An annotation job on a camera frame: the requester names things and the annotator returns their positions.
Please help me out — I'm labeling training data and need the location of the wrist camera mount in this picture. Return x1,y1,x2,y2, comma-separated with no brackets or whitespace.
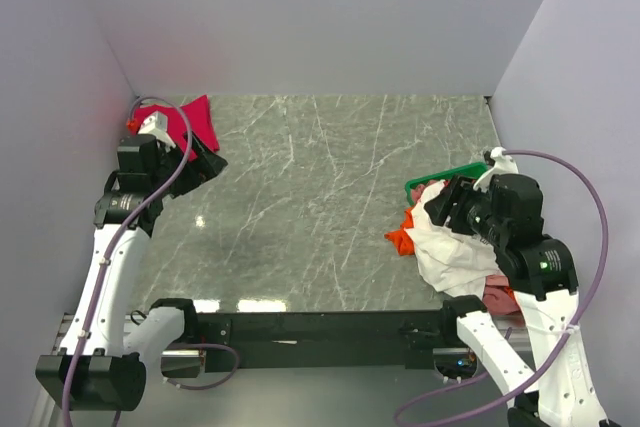
127,111,176,150
473,147,519,192

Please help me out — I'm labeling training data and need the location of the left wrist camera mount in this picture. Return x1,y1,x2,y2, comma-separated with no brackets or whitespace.
127,111,176,150

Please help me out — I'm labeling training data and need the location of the orange t shirt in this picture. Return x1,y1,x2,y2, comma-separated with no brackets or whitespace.
384,207,415,256

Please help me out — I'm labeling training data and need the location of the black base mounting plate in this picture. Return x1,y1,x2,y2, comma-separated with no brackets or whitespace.
159,310,481,378

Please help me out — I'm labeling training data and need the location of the white t shirt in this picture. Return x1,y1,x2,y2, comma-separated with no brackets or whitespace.
405,180,508,298

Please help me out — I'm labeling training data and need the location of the pink t shirt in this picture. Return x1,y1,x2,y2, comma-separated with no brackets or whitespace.
482,275,520,316

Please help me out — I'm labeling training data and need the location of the folded red t shirt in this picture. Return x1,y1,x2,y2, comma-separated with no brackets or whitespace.
127,95,220,153

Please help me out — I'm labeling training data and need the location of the green plastic bin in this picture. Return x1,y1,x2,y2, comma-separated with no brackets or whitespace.
404,162,488,206

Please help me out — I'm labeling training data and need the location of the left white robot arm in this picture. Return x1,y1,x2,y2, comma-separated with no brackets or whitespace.
35,133,227,412

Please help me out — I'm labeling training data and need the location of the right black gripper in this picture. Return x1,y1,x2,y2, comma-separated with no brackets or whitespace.
422,171,507,243

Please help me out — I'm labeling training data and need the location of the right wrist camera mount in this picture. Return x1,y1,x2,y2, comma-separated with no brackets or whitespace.
473,147,519,192

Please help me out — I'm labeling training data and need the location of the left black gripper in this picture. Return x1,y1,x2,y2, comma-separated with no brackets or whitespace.
150,130,227,198

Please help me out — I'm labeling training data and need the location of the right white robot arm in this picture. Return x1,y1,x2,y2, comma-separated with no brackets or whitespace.
425,173,614,426

